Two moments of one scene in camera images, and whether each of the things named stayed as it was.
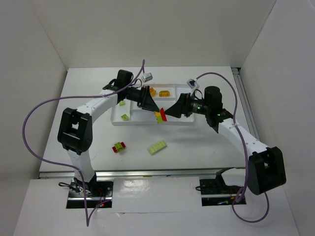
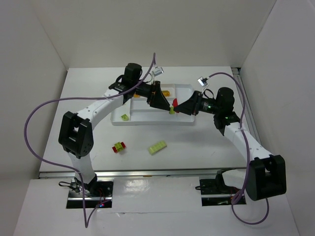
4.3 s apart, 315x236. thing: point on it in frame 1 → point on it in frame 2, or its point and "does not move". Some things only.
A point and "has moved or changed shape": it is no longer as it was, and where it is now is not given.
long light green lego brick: [157, 147] does not move
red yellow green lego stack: [160, 116] has moved or changed shape
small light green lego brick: [124, 117] does not move
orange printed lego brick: [164, 93] does not move
